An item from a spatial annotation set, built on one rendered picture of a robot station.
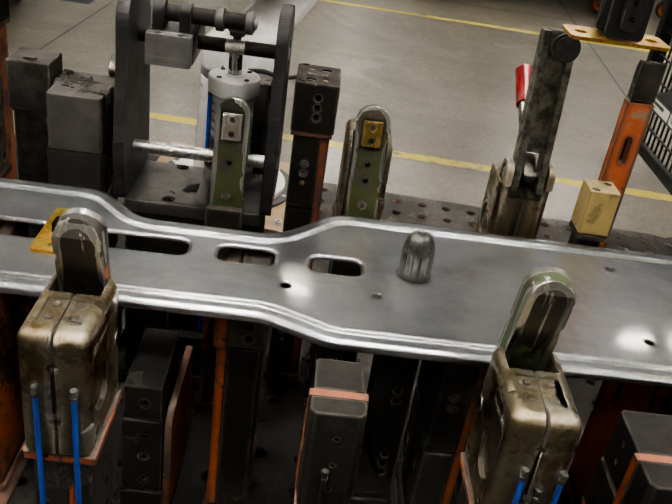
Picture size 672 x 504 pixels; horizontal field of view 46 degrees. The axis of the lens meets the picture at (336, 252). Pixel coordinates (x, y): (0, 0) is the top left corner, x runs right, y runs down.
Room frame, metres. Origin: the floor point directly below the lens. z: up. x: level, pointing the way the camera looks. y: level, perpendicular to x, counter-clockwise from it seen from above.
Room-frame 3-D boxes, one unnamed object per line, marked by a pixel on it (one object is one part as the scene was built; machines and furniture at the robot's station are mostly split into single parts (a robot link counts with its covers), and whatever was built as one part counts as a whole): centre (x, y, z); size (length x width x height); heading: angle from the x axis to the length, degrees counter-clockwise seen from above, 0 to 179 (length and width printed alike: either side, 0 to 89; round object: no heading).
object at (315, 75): (0.88, 0.05, 0.91); 0.07 x 0.05 x 0.42; 3
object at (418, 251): (0.67, -0.08, 1.02); 0.03 x 0.03 x 0.07
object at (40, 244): (0.65, 0.26, 1.01); 0.08 x 0.04 x 0.01; 3
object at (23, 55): (0.86, 0.37, 0.90); 0.05 x 0.05 x 0.40; 3
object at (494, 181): (0.85, -0.19, 0.88); 0.07 x 0.06 x 0.35; 3
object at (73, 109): (0.85, 0.31, 0.89); 0.13 x 0.11 x 0.38; 3
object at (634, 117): (0.84, -0.30, 0.95); 0.03 x 0.01 x 0.50; 93
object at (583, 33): (0.68, -0.20, 1.26); 0.08 x 0.04 x 0.01; 94
